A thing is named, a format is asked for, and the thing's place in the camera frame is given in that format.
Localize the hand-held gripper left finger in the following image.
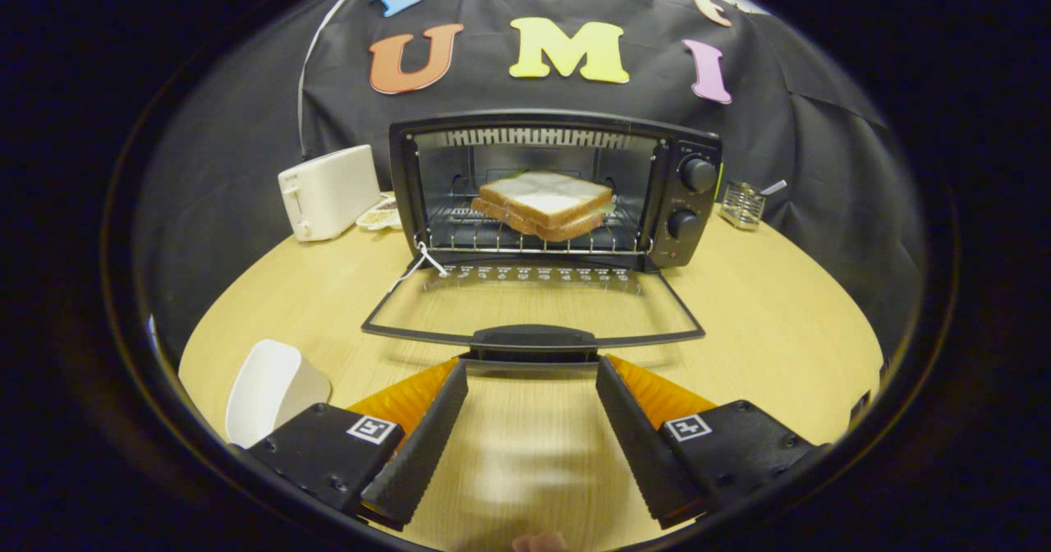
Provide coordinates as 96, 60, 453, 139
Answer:
246, 357, 470, 531

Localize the toasted bread lettuce sandwich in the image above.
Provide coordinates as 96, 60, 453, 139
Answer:
470, 170, 617, 243

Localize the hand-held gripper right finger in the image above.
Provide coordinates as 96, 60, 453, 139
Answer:
595, 353, 830, 530

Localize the white pop-up toaster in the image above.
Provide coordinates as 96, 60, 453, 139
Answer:
278, 145, 383, 243

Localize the white dish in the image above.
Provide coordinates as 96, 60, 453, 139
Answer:
225, 339, 332, 449

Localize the white string tie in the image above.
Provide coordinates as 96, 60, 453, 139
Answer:
388, 241, 448, 294

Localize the black toaster oven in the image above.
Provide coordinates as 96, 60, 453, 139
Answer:
360, 109, 724, 366

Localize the small plate with crumbs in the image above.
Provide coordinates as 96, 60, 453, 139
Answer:
356, 195, 403, 232

